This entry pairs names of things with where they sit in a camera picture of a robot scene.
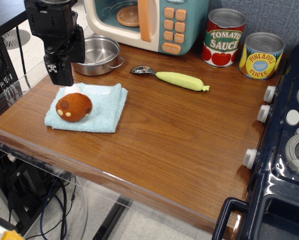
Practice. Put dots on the stainless steel pot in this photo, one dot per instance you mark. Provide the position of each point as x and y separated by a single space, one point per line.
101 56

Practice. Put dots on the toy microwave teal cream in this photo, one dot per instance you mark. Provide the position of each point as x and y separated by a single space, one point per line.
164 26

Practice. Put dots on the light blue folded towel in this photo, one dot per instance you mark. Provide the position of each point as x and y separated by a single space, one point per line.
107 105

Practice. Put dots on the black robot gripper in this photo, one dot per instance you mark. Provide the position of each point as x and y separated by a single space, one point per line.
55 23

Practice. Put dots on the black metal rack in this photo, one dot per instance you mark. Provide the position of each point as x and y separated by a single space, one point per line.
25 190

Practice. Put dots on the tomato sauce can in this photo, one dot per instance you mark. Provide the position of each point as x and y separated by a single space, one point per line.
224 31

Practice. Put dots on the pineapple slices can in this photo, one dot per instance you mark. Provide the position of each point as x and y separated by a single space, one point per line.
261 55

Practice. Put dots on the black table leg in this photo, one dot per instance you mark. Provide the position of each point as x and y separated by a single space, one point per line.
109 222

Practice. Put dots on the white stove knob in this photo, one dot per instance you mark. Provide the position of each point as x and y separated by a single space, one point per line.
269 94
263 113
249 158

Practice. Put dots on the brown plush mushroom toy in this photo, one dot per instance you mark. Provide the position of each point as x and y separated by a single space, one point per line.
74 105

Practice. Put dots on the dark blue toy stove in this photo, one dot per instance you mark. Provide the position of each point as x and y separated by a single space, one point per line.
271 211

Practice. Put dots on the spoon with green handle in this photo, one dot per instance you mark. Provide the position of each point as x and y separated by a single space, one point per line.
174 78

